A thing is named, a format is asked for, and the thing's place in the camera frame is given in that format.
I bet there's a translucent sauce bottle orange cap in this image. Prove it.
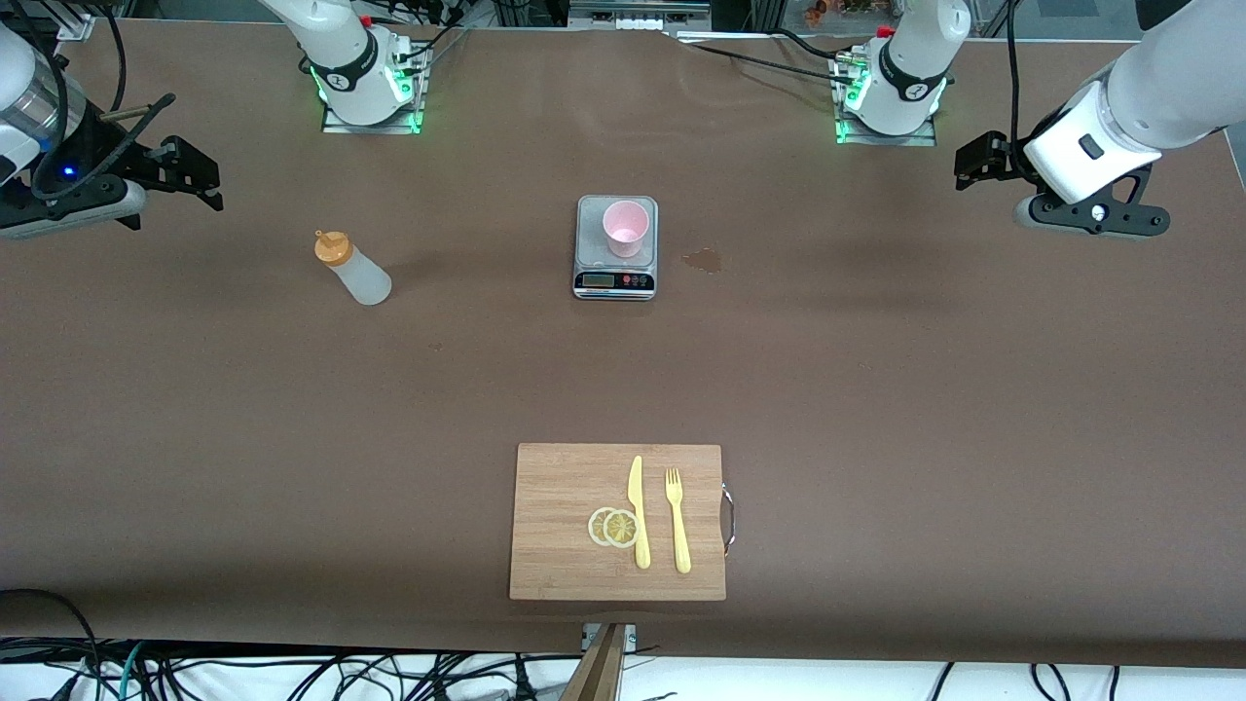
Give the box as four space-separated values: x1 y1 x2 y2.
313 230 393 307

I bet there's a pink plastic cup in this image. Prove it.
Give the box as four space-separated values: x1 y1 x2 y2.
602 199 651 260

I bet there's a silver digital kitchen scale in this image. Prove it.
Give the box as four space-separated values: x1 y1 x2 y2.
572 195 660 302

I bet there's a yellow plastic fork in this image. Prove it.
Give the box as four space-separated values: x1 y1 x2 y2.
664 467 693 574

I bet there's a yellow plastic knife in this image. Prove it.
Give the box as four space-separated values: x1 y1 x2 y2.
627 455 652 571

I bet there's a wooden cutting board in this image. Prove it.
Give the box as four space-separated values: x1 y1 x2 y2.
509 443 728 602

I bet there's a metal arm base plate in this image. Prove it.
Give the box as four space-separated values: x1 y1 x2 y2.
833 49 938 148
320 44 430 136

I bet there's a black cable on table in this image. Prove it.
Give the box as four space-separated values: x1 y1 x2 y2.
667 34 862 89

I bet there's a black floor cable loop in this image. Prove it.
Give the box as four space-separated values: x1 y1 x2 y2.
0 588 101 701

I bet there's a teal floor cable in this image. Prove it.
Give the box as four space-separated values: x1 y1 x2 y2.
115 641 149 701

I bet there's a small metal bracket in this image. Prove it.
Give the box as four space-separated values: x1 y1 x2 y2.
581 623 639 655

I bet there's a wooden post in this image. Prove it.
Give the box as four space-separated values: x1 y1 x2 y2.
563 623 627 701

